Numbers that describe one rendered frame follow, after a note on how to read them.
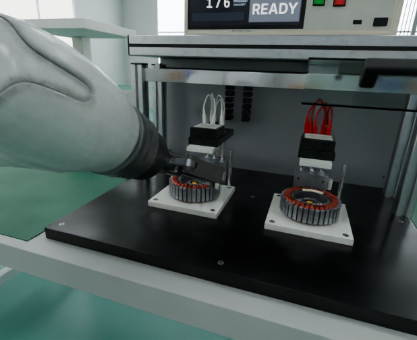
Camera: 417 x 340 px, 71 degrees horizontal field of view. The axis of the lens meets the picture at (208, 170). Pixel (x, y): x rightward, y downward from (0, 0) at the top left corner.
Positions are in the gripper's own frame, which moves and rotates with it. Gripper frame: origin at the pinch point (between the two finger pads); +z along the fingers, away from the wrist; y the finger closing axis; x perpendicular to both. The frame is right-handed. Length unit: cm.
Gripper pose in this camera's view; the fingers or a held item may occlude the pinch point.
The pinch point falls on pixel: (183, 175)
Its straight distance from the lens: 57.5
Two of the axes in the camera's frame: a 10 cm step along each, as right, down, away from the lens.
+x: 1.9, -9.7, 1.5
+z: 2.6, 2.0, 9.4
